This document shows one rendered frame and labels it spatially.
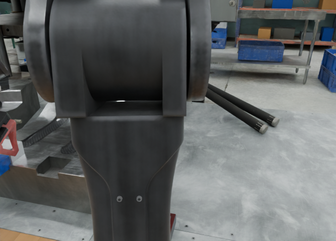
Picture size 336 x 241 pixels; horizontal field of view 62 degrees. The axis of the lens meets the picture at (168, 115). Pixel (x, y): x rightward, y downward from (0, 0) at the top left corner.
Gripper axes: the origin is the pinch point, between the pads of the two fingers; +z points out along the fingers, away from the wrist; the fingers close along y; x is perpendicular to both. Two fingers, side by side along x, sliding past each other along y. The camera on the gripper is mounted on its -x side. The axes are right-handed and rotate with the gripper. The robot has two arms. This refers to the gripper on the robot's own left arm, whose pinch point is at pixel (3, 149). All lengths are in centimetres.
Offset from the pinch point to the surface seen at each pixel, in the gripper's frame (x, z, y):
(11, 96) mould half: -25.1, 16.6, 24.2
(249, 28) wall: -551, 374, -72
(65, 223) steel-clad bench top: 9.8, 7.0, -15.4
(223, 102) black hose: -40, 28, -41
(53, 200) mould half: 6.1, 7.2, -10.8
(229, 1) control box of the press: -86, 20, -39
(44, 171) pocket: 1.5, 4.1, -8.1
